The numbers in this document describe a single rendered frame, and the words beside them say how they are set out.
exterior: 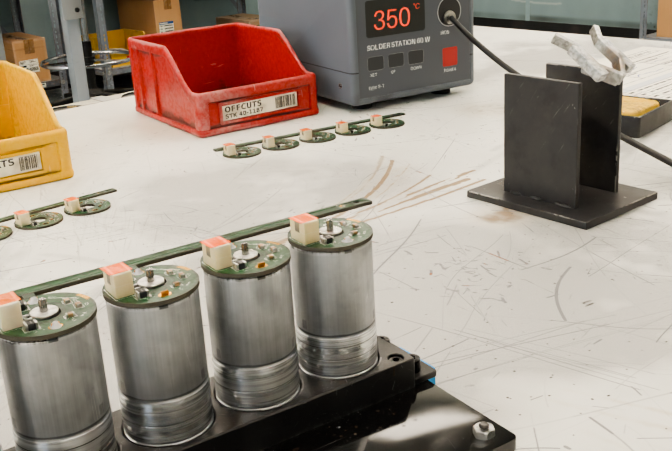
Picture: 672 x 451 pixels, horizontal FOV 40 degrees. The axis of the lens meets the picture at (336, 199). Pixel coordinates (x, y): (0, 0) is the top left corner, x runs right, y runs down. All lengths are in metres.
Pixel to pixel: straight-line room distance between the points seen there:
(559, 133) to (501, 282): 0.10
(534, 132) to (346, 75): 0.24
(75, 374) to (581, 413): 0.15
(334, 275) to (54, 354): 0.08
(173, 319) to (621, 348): 0.17
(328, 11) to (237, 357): 0.46
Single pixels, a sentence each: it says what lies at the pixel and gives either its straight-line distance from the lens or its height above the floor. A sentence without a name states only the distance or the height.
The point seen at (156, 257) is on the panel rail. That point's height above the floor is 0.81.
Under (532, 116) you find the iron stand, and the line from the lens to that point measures 0.46.
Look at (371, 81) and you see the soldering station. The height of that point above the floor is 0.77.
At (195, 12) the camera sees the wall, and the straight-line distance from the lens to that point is 5.58.
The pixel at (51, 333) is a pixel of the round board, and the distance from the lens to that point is 0.23.
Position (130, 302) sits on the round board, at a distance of 0.23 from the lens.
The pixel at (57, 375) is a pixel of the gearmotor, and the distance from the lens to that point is 0.23.
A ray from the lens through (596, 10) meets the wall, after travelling 5.66.
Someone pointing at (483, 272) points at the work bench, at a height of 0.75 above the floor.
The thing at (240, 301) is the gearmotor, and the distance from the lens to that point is 0.25.
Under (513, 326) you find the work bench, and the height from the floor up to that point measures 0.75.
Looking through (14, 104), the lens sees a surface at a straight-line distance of 0.67.
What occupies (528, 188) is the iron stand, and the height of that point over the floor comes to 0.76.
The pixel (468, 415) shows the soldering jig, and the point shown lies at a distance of 0.27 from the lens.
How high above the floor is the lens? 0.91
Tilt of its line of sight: 18 degrees down
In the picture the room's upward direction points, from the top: 3 degrees counter-clockwise
